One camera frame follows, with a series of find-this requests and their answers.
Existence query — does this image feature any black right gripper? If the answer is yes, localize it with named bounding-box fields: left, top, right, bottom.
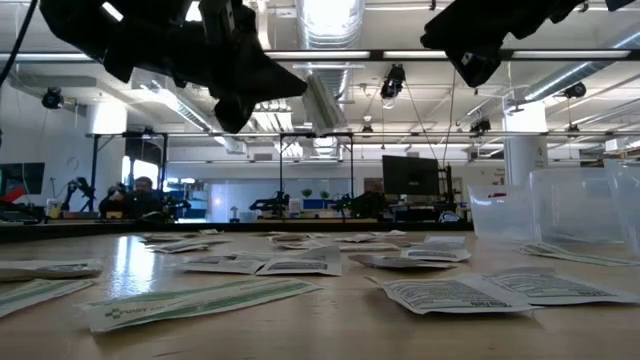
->
left=420, top=0, right=586, bottom=52

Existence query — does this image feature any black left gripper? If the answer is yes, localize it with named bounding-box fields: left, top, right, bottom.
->
left=38, top=0, right=308, bottom=100

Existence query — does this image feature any black overhead light bar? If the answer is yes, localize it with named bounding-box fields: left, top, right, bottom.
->
left=0, top=48, right=640, bottom=63

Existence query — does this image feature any blue storage shelf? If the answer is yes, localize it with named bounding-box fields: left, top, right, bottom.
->
left=167, top=177, right=210, bottom=220

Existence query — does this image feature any white round pillar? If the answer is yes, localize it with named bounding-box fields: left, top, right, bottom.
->
left=502, top=102, right=550, bottom=187

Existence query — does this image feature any black computer monitor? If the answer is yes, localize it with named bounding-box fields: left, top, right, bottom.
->
left=382, top=154, right=441, bottom=197

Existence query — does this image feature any person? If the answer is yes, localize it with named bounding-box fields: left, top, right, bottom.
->
left=98, top=175, right=166, bottom=221

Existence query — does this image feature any clear plastic container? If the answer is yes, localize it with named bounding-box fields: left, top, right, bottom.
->
left=602, top=158, right=640, bottom=257
left=468, top=167, right=632, bottom=246

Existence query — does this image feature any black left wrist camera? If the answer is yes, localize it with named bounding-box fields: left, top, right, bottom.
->
left=213, top=96, right=257, bottom=135

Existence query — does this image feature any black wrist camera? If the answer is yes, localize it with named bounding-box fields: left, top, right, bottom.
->
left=446, top=47, right=503, bottom=89
left=213, top=96, right=257, bottom=135

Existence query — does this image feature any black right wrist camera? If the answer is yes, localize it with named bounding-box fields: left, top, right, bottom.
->
left=446, top=47, right=503, bottom=89

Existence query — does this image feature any white rectangular ceiling duct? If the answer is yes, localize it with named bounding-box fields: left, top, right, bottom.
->
left=130, top=67, right=249, bottom=155

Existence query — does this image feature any black metal workstation frame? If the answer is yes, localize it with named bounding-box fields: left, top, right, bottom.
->
left=277, top=131, right=356, bottom=207
left=88, top=130, right=170, bottom=214

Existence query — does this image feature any silver ventilation duct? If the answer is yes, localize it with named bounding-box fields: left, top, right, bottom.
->
left=519, top=22, right=640, bottom=104
left=294, top=0, right=366, bottom=159

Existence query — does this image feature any black metal rig frame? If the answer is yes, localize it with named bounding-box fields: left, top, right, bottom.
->
left=0, top=221, right=475, bottom=245

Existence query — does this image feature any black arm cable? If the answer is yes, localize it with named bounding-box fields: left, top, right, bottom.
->
left=0, top=0, right=40, bottom=89

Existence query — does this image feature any black wall screen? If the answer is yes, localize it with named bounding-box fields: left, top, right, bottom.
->
left=0, top=162, right=46, bottom=197

